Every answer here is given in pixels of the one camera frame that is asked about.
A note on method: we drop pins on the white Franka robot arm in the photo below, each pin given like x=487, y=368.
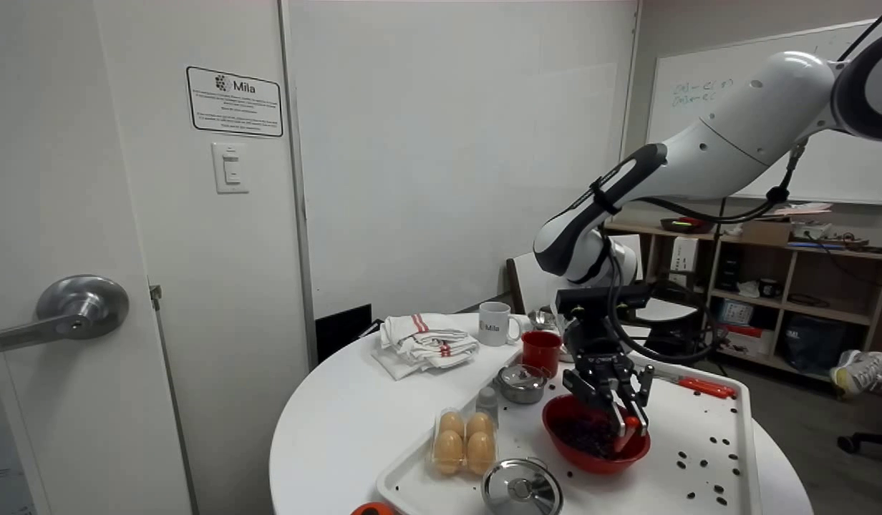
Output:
x=744, y=125

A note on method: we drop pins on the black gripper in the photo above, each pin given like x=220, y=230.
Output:
x=598, y=341

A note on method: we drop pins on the thin black stand pole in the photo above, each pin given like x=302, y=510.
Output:
x=714, y=287

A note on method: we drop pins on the bag of yellow buns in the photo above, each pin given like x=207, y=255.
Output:
x=465, y=446

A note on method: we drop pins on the cardboard box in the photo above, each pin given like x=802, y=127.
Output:
x=759, y=230

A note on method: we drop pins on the red mug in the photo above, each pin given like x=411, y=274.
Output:
x=542, y=355

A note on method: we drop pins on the dark storage bin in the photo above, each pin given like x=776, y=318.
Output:
x=813, y=344

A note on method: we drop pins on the small steel bowl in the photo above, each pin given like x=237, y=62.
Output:
x=537, y=321

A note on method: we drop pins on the red and white box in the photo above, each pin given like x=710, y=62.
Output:
x=737, y=335

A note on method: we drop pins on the wooden storage shelf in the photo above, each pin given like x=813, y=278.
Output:
x=823, y=250

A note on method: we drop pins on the small lidded steel container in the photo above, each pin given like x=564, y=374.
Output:
x=521, y=383

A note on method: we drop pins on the small steel shaker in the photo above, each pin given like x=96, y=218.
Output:
x=487, y=401

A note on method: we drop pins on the white light switch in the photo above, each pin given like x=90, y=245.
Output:
x=229, y=168

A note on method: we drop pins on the red bowl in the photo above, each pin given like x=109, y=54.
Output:
x=593, y=458

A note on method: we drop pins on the dark coffee bean pile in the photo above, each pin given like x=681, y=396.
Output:
x=580, y=430

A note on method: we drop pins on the white rectangular tray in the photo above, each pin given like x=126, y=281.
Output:
x=687, y=488

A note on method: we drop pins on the black box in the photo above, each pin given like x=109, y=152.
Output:
x=342, y=325

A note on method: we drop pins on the small red object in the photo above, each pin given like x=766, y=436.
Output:
x=372, y=510

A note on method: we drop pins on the flat red item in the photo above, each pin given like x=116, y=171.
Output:
x=687, y=224

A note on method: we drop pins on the white door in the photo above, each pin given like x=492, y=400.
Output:
x=41, y=144

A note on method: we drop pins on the white cloth with red stripes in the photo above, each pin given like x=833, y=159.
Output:
x=401, y=353

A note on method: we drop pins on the crumpled plastic bag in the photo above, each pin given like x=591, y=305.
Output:
x=865, y=371

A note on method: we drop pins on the white wall sign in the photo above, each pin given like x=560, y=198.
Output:
x=233, y=102

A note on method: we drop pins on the black office chair base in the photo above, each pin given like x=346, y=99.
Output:
x=872, y=443

